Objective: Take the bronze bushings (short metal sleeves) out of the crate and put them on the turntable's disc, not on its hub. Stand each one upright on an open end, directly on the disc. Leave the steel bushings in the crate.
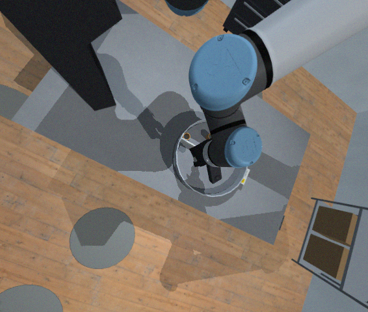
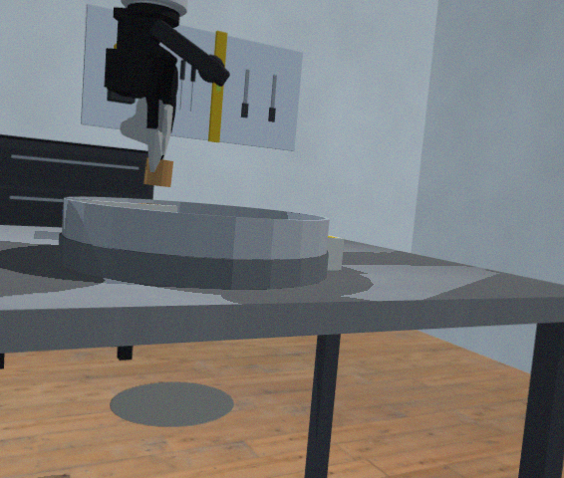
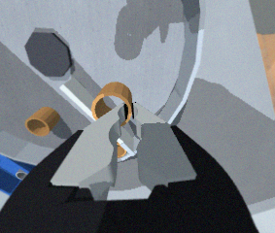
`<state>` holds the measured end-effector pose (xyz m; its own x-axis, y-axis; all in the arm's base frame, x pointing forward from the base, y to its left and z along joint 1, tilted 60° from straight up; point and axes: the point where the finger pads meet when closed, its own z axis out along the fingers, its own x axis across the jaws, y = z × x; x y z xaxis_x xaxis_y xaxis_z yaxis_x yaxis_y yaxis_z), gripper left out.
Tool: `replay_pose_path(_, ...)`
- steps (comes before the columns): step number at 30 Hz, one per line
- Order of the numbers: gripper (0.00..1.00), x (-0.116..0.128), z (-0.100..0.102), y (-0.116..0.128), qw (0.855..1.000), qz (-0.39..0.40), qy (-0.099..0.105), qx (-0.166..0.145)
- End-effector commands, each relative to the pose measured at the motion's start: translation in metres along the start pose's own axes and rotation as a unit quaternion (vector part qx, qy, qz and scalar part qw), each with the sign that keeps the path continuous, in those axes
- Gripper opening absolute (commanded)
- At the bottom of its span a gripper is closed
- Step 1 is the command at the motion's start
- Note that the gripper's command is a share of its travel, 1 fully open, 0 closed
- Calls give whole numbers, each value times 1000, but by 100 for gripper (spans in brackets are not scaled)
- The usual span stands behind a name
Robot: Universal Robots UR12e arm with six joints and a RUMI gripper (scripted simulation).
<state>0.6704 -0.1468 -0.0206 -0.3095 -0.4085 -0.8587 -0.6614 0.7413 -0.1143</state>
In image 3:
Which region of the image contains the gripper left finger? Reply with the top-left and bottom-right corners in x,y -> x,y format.
0,102 -> 128,233

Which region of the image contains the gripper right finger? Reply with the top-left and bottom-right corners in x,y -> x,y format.
131,102 -> 259,233

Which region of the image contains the grey metal sleeve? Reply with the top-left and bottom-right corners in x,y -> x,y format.
16,169 -> 27,180

